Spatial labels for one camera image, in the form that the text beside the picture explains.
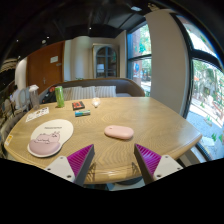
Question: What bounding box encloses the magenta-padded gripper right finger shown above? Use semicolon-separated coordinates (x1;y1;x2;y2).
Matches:
133;143;184;185

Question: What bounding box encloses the white mouse pad pink rest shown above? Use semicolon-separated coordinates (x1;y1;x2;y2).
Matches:
27;118;75;158

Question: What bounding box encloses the group of white chairs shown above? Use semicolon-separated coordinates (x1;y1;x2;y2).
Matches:
9;85;32;113

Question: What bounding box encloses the small teal pack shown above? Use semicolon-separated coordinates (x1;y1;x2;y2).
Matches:
74;109;91;118

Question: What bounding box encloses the green drink can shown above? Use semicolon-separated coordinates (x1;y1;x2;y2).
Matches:
54;85;66;109

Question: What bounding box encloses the white sticker sheet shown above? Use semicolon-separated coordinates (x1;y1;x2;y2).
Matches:
25;106;50;123

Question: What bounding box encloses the yellow sticker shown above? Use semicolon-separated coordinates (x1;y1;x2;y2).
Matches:
4;134;14;147

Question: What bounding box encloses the black box with orange print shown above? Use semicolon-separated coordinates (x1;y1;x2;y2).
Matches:
71;101;86;111

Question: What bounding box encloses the pink computer mouse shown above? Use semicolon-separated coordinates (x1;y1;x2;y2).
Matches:
104;124;135;141

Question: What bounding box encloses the brown curved sofa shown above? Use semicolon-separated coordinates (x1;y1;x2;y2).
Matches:
38;77;146;104

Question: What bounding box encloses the clear tumbler with white lid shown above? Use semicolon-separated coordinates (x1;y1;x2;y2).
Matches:
28;84;41;111

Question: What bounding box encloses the black backpack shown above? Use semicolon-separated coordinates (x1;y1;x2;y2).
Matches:
41;85;58;104

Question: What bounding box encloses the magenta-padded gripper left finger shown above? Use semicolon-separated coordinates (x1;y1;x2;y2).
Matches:
44;143;96;187

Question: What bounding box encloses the brown wooden door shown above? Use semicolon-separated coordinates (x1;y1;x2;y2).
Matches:
26;41;66;96

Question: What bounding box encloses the small white tube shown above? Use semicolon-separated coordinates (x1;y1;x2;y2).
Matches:
92;97;102;109

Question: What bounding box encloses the striped cushion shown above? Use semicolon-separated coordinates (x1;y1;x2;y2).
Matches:
69;86;97;101
95;85;118;98
62;87;73;101

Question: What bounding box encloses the arched glass-door cabinet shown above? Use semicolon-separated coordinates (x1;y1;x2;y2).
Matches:
92;43;120;80

